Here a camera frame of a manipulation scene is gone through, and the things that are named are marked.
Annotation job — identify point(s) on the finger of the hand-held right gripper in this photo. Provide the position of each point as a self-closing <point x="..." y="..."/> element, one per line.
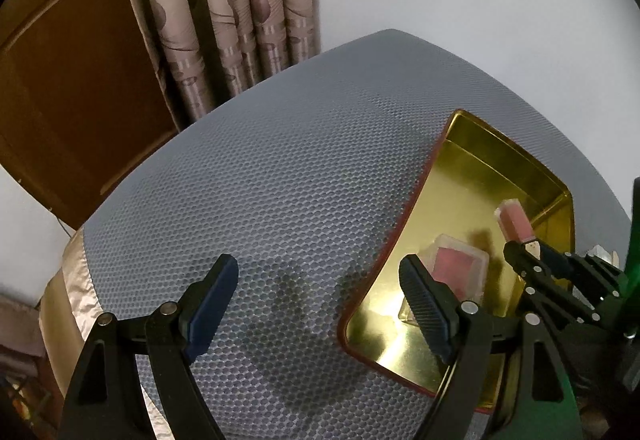
<point x="595" y="275"/>
<point x="522" y="262"/>

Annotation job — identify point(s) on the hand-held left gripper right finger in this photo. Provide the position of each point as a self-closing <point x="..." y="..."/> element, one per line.
<point x="425" y="300"/>

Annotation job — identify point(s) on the brown wooden door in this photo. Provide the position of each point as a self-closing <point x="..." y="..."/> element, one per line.
<point x="75" y="94"/>

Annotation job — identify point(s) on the gold satin cloth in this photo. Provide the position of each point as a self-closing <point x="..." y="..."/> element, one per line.
<point x="75" y="270"/>

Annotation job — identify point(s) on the red and gold tin tray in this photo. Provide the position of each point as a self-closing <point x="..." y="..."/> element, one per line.
<point x="450" y="180"/>

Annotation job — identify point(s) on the grey honeycomb mat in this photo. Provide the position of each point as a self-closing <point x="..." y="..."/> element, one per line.
<point x="300" y="169"/>

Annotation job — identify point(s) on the pink lip gloss tube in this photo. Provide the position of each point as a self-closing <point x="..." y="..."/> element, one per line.
<point x="515" y="220"/>

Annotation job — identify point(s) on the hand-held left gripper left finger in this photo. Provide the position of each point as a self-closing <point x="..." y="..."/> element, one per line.
<point x="215" y="295"/>

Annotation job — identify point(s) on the clear box with pink insert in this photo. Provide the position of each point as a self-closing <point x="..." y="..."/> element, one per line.
<point x="457" y="265"/>

